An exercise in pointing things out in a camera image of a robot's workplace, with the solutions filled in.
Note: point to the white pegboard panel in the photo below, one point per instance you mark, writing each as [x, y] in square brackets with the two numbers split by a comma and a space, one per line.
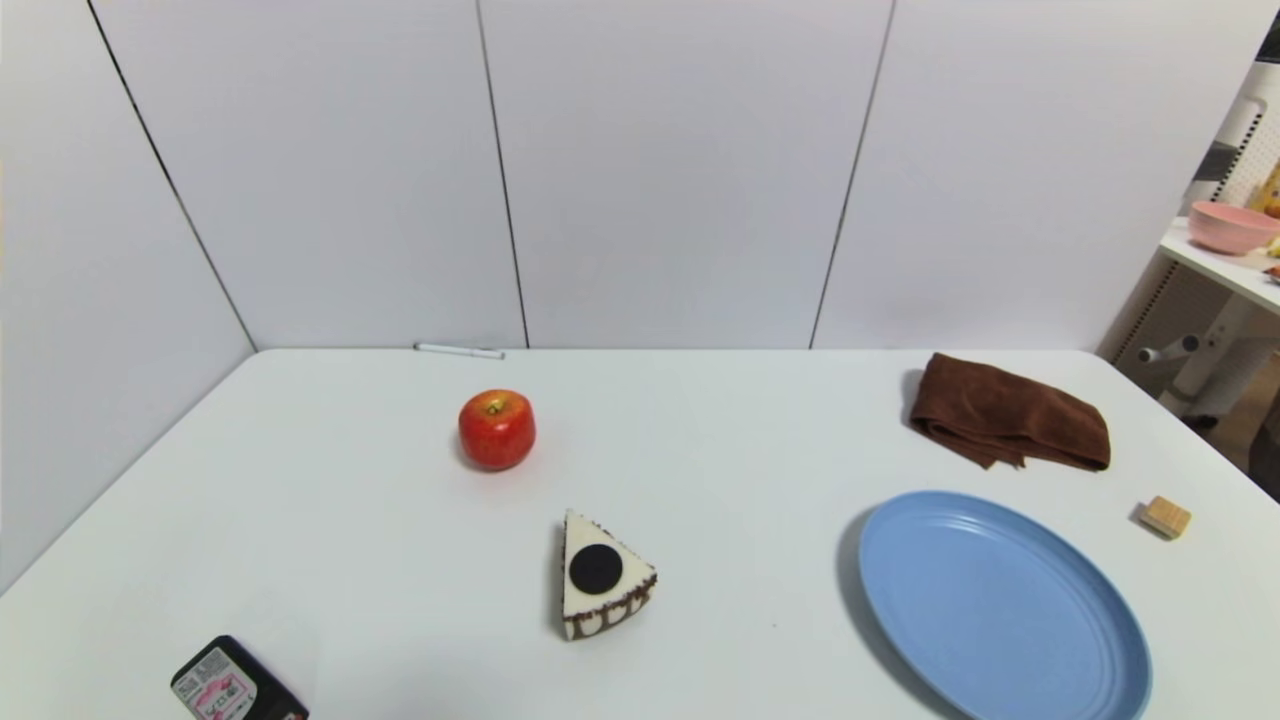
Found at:
[1250, 160]

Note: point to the red apple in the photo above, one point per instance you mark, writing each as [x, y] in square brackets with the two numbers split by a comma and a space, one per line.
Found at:
[497, 431]

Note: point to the white marker pen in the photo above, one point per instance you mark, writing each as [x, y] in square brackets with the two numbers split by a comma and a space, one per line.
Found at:
[458, 350]

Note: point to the yellow packet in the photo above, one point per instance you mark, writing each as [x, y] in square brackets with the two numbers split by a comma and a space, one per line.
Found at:
[1272, 192]

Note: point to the brown cloth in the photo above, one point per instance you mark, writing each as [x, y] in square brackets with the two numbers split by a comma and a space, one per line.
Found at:
[1010, 415]

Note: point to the small wooden block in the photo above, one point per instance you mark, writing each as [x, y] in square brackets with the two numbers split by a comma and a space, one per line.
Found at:
[1166, 517]

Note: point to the black box with pink label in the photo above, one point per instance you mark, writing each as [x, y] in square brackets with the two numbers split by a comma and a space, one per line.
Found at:
[232, 685]

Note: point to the white side table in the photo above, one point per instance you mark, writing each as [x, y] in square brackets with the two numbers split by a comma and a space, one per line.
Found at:
[1225, 268]

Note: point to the blue plate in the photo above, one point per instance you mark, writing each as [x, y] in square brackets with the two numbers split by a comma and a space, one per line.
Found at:
[1000, 610]

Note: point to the cake slice with black disc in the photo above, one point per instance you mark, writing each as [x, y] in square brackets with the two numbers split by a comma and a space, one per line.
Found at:
[600, 580]

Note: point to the pink bowl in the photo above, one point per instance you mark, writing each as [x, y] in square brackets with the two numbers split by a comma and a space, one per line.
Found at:
[1228, 229]

